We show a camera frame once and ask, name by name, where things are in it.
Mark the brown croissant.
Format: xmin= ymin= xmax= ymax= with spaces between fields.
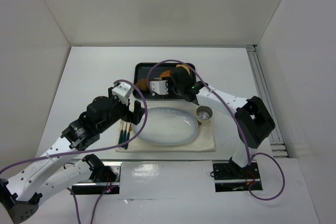
xmin=135 ymin=79 xmax=149 ymax=92

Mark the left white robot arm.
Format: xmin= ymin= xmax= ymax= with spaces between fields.
xmin=1 ymin=95 xmax=148 ymax=223

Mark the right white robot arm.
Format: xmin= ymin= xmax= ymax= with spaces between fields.
xmin=162 ymin=66 xmax=275 ymax=176

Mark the orange flat bread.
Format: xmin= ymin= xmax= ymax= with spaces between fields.
xmin=159 ymin=70 xmax=171 ymax=78

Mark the seeded bread slice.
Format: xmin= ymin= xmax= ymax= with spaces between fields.
xmin=176 ymin=64 xmax=188 ymax=69

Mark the white oval plate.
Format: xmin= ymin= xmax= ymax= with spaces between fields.
xmin=132 ymin=107 xmax=198 ymax=146

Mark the black tray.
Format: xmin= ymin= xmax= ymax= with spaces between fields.
xmin=134 ymin=62 xmax=203 ymax=103

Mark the metal cup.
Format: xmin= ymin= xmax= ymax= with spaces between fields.
xmin=196 ymin=106 xmax=213 ymax=125

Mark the beige cloth placemat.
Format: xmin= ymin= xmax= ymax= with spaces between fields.
xmin=115 ymin=105 xmax=216 ymax=153

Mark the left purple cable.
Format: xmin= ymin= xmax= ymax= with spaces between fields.
xmin=0 ymin=79 xmax=150 ymax=224

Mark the purple cable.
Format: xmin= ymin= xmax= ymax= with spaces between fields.
xmin=146 ymin=59 xmax=286 ymax=204
xmin=0 ymin=79 xmax=150 ymax=224

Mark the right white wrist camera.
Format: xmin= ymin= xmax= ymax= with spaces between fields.
xmin=149 ymin=79 xmax=169 ymax=96

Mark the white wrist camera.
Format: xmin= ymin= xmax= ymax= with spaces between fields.
xmin=108 ymin=81 xmax=133 ymax=105
xmin=149 ymin=79 xmax=169 ymax=96

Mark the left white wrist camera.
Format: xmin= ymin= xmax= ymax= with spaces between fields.
xmin=108 ymin=81 xmax=133 ymax=105

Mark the green handled knife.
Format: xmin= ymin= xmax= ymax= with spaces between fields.
xmin=121 ymin=122 xmax=128 ymax=143

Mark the green handled fork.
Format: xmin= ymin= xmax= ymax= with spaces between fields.
xmin=118 ymin=121 xmax=124 ymax=145

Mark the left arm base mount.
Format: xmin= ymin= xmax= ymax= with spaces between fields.
xmin=71 ymin=154 xmax=121 ymax=195

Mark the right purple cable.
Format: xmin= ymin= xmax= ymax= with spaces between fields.
xmin=146 ymin=59 xmax=286 ymax=204

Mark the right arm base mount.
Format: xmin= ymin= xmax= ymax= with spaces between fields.
xmin=209 ymin=161 xmax=263 ymax=193

